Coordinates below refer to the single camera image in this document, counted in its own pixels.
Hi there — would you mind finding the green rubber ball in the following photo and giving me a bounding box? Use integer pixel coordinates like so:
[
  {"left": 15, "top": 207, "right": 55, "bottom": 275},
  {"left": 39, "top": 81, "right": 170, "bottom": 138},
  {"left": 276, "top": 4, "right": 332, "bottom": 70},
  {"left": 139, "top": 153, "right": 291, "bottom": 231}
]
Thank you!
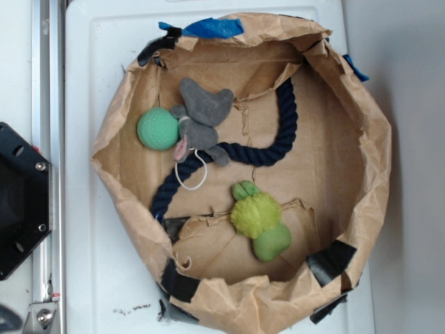
[{"left": 137, "top": 107, "right": 179, "bottom": 151}]

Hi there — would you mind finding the dark blue thick rope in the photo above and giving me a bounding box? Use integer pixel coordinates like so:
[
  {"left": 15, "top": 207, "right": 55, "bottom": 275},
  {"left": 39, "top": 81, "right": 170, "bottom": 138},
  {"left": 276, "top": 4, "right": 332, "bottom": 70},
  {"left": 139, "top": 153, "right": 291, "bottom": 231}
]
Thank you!
[{"left": 149, "top": 79, "right": 299, "bottom": 223}]

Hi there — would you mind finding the white plastic tray board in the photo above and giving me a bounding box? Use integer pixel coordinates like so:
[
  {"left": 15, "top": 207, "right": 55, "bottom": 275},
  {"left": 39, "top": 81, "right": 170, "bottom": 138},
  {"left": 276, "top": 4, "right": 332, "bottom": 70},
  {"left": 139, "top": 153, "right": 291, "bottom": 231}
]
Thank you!
[{"left": 63, "top": 0, "right": 377, "bottom": 334}]

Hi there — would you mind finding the brown paper bag bin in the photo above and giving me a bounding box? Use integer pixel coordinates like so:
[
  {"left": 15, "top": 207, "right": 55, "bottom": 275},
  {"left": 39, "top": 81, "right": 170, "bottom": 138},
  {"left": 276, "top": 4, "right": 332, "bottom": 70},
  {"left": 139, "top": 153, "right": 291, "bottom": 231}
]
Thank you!
[{"left": 92, "top": 13, "right": 391, "bottom": 333}]

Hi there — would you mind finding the aluminium extrusion rail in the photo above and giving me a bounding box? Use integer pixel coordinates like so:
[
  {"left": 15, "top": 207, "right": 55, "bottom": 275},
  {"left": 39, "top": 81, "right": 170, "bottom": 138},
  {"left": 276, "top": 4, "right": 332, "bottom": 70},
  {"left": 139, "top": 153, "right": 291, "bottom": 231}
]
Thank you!
[{"left": 23, "top": 1, "right": 67, "bottom": 333}]

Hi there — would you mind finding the white elastic string loop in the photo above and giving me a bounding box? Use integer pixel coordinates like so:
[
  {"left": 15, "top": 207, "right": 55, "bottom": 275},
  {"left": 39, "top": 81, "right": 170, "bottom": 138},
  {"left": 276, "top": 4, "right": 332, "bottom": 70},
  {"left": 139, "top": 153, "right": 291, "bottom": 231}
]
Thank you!
[{"left": 175, "top": 148, "right": 209, "bottom": 191}]

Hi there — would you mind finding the green plush animal toy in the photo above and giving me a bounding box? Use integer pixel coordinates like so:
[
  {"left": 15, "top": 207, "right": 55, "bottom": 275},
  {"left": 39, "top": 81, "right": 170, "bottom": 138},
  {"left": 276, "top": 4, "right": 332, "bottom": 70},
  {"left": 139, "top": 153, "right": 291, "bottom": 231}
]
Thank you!
[{"left": 230, "top": 180, "right": 292, "bottom": 262}]

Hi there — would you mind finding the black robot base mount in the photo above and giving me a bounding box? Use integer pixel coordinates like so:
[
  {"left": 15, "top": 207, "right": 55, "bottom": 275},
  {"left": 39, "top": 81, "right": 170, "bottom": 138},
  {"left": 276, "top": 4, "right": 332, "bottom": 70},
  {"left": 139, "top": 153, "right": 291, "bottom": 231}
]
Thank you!
[{"left": 1, "top": 122, "right": 51, "bottom": 280}]

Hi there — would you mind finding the grey plush mouse toy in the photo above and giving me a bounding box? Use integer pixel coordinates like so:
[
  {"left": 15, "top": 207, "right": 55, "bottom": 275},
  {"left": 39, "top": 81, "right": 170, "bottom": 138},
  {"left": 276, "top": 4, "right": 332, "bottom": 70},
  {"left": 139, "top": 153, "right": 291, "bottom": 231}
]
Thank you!
[{"left": 171, "top": 78, "right": 234, "bottom": 167}]

